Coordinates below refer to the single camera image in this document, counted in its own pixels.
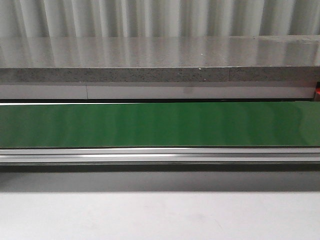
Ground red object at right edge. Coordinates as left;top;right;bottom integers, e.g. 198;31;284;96
314;82;320;102

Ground grey speckled stone counter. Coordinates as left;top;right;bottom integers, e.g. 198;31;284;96
0;35;320;100

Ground green conveyor belt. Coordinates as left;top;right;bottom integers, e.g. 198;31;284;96
0;101;320;148

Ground white pleated curtain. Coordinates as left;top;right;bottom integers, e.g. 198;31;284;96
0;0;320;38

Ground aluminium conveyor side rail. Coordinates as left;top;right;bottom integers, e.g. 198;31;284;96
0;147;320;166

